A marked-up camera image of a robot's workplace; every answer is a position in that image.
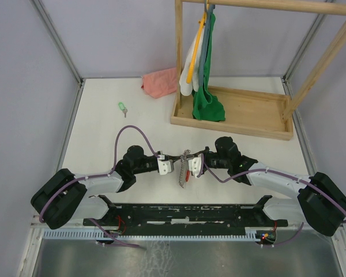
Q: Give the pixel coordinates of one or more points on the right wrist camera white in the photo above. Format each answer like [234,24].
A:
[196,165]

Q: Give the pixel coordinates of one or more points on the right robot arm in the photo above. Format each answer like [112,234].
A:
[312,199]

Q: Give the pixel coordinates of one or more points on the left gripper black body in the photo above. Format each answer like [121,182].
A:
[148,164]

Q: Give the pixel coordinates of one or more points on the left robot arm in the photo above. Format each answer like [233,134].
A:
[67,196]

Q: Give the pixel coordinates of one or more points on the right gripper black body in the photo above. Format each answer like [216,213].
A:
[212,160]

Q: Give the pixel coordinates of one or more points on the key with green tag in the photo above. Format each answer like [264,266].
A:
[123,108]

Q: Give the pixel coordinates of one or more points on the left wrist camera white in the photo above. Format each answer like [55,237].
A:
[165,163]

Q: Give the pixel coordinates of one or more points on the pink cloth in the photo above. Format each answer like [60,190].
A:
[160,83]

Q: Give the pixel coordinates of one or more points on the green hanging garment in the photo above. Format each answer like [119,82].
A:
[206,106]

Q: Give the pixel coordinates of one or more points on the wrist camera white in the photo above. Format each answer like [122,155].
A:
[165,163]
[196,165]

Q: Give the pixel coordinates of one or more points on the yellow clothes hanger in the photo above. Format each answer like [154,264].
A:
[197,41]

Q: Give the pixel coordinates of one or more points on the grey clothes hanger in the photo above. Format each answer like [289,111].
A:
[204,50]

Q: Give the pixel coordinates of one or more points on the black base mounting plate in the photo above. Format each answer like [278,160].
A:
[131,215]

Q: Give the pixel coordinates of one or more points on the wooden clothes rack tray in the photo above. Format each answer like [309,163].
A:
[257,113]

